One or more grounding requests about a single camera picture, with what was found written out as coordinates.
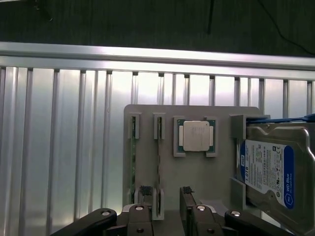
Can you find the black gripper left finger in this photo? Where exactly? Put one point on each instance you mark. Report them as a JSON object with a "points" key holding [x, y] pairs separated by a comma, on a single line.
{"points": [[108, 221]]}

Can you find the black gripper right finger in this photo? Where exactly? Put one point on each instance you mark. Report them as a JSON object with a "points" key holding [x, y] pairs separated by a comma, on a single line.
{"points": [[221, 221]]}

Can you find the green RAM stick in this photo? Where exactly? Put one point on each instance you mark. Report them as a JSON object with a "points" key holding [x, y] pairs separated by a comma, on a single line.
{"points": [[133, 157]]}

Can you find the grey parts rack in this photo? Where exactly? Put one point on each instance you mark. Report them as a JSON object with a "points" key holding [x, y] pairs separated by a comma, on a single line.
{"points": [[201, 169]]}

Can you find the hard disk with blue label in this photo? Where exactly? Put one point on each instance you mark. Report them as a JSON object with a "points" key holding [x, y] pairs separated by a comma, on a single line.
{"points": [[278, 169]]}

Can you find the silver CPU chip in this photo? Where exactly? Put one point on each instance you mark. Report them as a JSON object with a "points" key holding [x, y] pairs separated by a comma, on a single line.
{"points": [[196, 135]]}

